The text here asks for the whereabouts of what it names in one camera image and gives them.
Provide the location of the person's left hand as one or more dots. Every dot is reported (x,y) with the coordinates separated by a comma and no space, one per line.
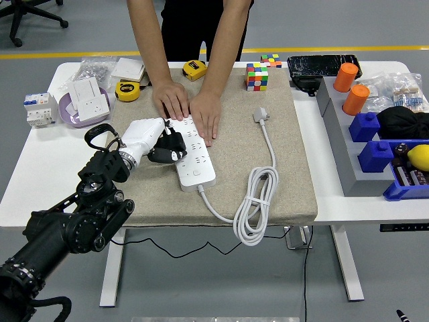
(207,114)

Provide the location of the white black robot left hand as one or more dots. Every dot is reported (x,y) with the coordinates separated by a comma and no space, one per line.
(142,134)

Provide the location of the person's right hand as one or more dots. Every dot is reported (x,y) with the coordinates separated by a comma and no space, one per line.
(171,100)

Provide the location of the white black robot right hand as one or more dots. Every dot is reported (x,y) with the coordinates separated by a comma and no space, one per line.
(401,316)

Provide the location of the black plug adapter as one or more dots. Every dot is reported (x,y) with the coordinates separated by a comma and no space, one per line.
(172,141)

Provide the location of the white power strip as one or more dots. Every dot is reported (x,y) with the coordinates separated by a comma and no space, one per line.
(197,171)

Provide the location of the person's left forearm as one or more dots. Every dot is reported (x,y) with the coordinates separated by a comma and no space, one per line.
(228,43)

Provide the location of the person's right forearm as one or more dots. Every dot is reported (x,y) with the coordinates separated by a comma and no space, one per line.
(151,40)

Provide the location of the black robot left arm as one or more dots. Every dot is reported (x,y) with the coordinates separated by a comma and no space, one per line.
(100,167)

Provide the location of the white three-pin plug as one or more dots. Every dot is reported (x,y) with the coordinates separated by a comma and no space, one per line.
(260,114)

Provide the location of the small yellow tape measure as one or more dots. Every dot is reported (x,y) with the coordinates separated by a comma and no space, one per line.
(193,70)

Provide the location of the large yellow tape measure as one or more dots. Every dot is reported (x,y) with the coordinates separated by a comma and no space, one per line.
(127,91)

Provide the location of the grey-brown fabric mat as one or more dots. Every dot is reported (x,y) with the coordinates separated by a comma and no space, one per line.
(234,161)

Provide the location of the large colourful puzzle cube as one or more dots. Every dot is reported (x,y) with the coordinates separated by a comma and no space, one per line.
(257,77)

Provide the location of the white table leg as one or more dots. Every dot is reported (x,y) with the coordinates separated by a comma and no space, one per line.
(112,275)
(348,265)

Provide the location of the person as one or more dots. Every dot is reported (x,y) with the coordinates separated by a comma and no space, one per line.
(191,23)

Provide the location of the clear bag of screws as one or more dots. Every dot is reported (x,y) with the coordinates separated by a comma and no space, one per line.
(94,68)

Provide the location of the small colourful puzzle cube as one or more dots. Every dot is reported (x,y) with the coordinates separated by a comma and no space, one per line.
(271,60)

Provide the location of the black table control panel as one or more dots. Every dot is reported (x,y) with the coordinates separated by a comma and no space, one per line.
(402,227)

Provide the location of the black power brick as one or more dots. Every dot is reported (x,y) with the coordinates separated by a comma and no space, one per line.
(305,84)

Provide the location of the white circuit breaker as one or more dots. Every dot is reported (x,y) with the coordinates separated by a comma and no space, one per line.
(40,109)

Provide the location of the black glossy wrapped tray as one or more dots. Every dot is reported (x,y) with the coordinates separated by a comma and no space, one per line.
(315,65)

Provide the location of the blue plastic bin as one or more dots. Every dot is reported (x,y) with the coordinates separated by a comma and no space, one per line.
(402,192)

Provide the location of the dark striped cylinders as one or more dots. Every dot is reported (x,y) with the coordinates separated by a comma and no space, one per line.
(412,176)

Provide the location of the orange cylinder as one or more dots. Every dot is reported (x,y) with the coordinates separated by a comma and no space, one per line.
(346,78)
(356,100)

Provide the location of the grey stepped block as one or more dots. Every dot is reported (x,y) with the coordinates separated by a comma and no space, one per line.
(345,157)

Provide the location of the small blue block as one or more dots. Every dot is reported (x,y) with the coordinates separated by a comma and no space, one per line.
(364,127)

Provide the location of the yellow lemon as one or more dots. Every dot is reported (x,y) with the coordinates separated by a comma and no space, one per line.
(419,157)

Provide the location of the large blue block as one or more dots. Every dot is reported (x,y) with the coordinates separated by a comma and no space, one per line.
(375,157)

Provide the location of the dark round knob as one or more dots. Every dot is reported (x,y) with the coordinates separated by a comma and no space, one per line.
(401,150)

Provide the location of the black office chair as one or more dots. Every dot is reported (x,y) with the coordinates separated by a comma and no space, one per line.
(16,20)

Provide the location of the clear plastic parts bag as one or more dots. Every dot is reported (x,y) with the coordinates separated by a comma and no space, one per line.
(377,90)

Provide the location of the black cloth bundle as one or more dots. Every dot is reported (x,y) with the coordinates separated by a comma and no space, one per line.
(402,124)

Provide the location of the clear bag of resistors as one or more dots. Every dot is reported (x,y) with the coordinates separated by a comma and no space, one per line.
(409,94)

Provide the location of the white flat switch box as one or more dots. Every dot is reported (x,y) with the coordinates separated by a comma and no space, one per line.
(129,68)

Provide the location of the white wall socket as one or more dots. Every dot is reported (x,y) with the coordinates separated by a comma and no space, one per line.
(95,108)

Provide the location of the white switch panel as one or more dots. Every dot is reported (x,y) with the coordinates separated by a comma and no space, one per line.
(83,90)

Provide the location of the metal bracket under table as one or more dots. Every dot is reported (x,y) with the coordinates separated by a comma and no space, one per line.
(296,239)

